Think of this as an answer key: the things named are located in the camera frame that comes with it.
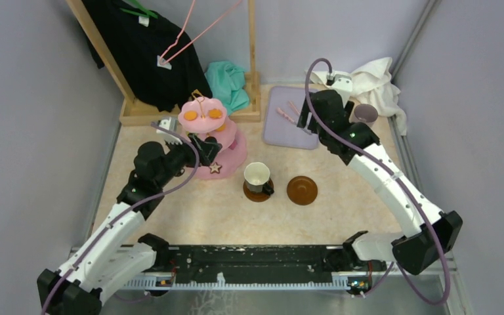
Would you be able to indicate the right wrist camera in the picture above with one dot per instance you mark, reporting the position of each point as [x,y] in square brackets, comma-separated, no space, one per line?
[340,83]

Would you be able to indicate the teal cloth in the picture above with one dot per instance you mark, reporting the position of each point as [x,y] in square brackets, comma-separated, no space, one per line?
[227,83]

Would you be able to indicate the black t-shirt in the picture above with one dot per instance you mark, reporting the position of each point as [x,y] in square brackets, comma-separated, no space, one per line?
[135,43]

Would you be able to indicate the wooden clothes rack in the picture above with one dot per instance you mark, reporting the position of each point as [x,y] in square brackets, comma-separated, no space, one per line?
[135,112]

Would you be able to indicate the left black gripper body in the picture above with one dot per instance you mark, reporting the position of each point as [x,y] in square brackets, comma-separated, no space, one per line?
[180,156]

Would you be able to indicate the orange macaron top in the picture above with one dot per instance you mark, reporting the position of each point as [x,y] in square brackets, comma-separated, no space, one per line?
[215,113]

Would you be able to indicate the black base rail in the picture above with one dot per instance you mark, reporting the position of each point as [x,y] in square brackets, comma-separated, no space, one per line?
[215,267]

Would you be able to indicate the green clothes hanger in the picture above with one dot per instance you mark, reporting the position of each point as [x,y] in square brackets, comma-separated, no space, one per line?
[140,10]

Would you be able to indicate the pink three-tier cake stand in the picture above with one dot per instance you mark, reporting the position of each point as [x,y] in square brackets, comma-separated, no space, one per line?
[204,127]

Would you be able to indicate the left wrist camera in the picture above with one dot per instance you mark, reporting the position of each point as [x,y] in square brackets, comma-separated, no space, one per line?
[167,128]

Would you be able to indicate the pink cake slice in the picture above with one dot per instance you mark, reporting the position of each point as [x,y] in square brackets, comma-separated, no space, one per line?
[233,145]

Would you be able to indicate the lavender serving tray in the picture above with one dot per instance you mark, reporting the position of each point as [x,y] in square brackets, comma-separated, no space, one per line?
[279,132]

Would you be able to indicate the purple mug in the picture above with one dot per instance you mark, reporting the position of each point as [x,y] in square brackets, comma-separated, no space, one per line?
[364,113]

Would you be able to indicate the brown saucer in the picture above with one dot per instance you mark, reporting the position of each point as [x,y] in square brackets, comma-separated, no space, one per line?
[253,196]
[302,190]

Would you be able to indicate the brown star cookie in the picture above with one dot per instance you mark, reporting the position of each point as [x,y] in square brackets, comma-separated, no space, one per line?
[215,168]

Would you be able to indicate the pink clothes hanger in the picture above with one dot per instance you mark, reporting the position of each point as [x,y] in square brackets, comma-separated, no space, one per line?
[163,59]

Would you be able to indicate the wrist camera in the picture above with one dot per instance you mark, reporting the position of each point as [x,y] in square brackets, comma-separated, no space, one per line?
[167,128]
[340,83]

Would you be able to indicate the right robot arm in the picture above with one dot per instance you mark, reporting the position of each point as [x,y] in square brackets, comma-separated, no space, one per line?
[426,233]

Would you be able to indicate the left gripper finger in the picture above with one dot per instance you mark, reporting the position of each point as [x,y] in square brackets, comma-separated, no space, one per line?
[195,140]
[208,150]

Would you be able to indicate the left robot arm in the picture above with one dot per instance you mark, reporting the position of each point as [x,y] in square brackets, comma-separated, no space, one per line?
[113,230]

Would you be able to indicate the pink-tipped metal tongs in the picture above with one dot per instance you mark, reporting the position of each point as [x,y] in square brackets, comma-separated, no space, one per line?
[293,119]

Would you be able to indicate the white towel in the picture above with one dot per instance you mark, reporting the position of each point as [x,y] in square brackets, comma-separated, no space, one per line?
[372,85]

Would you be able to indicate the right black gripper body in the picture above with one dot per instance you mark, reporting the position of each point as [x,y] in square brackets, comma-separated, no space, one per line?
[348,107]

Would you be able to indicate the black cream-lined mug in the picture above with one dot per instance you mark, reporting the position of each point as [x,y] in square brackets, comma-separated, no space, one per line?
[257,179]

